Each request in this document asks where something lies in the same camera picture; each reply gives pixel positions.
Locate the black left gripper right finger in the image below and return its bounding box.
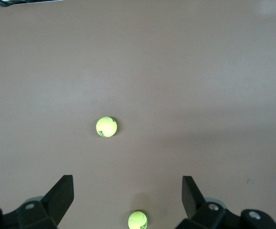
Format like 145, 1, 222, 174
175, 176, 276, 229

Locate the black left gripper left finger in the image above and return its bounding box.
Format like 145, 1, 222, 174
0, 175, 75, 229

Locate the yellow tennis ball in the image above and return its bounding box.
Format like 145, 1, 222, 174
127, 210, 148, 229
95, 116, 118, 138

